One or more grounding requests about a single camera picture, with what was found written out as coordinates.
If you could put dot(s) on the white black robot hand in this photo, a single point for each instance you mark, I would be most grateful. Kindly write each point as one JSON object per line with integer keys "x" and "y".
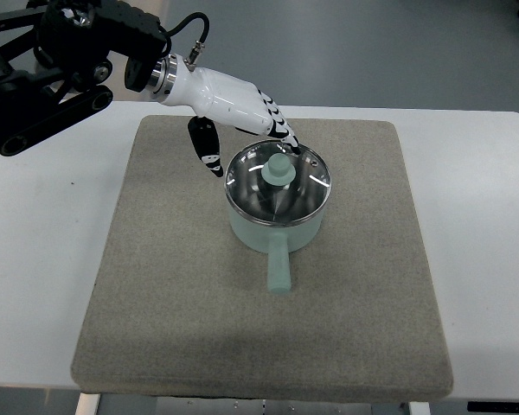
{"x": 218, "y": 98}

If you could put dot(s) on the glass lid with green knob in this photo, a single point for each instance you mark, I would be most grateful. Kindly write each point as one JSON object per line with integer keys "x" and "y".
{"x": 269, "y": 184}

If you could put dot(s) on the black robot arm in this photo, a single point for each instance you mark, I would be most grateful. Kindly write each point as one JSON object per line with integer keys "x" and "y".
{"x": 54, "y": 63}

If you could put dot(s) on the mint green saucepan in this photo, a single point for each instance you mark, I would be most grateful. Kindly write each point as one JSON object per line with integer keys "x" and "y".
{"x": 277, "y": 243}

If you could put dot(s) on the grey felt mat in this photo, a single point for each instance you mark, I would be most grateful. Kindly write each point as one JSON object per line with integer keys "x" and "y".
{"x": 180, "y": 307}

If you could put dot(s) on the white table frame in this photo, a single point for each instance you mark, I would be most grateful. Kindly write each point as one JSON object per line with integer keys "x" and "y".
{"x": 263, "y": 406}

